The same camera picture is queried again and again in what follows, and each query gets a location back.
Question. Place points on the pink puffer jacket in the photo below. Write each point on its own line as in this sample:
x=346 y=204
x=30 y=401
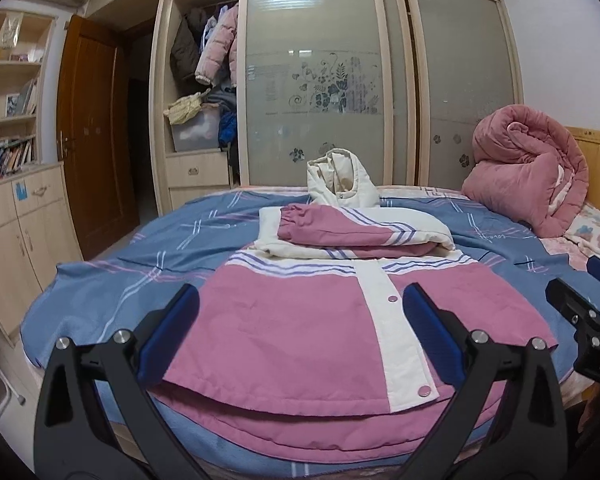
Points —
x=215 y=45

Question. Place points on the rolled pink quilt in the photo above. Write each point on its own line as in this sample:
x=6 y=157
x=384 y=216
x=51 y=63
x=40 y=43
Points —
x=520 y=160

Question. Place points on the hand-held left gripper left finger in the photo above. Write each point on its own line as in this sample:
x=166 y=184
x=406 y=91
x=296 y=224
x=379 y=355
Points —
x=172 y=320

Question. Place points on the yellow cloth bag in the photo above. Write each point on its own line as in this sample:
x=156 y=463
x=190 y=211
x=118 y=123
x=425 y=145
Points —
x=182 y=107

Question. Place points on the grey clothes pile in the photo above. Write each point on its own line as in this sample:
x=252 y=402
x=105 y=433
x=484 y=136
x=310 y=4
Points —
x=222 y=97

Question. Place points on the pink and white hooded jacket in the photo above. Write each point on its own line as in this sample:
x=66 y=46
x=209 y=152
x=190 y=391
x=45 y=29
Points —
x=280 y=330

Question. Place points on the small photo frame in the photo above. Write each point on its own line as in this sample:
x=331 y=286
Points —
x=13 y=105

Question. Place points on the beige sliding door wardrobe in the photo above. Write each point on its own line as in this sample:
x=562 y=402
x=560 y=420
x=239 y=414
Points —
x=330 y=20

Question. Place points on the blue sticker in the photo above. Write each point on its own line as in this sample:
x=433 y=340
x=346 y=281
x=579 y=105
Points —
x=20 y=191

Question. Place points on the row of books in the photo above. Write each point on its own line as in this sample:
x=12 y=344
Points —
x=12 y=157

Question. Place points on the dark brown hanging jacket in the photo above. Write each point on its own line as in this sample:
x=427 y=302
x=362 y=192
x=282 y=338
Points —
x=182 y=50

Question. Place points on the clear plastic storage box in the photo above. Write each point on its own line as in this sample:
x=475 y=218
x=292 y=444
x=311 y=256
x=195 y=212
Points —
x=197 y=132

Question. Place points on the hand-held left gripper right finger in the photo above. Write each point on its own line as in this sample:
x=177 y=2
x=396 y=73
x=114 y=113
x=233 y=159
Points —
x=432 y=330

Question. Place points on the white metal frame stool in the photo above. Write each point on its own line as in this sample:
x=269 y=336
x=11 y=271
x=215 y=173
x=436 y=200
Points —
x=2 y=390

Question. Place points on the beige bookshelf cabinet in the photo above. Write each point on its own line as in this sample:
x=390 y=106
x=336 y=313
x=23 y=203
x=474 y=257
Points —
x=10 y=260

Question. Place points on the white paper bag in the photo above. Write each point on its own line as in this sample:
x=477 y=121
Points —
x=10 y=35

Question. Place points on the blue garment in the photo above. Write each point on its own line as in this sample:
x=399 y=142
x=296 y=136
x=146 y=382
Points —
x=227 y=127

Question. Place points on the brown wooden door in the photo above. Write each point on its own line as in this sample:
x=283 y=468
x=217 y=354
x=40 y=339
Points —
x=95 y=160

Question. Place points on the blue plaid blanket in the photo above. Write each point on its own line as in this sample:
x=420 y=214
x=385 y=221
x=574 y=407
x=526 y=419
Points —
x=105 y=280

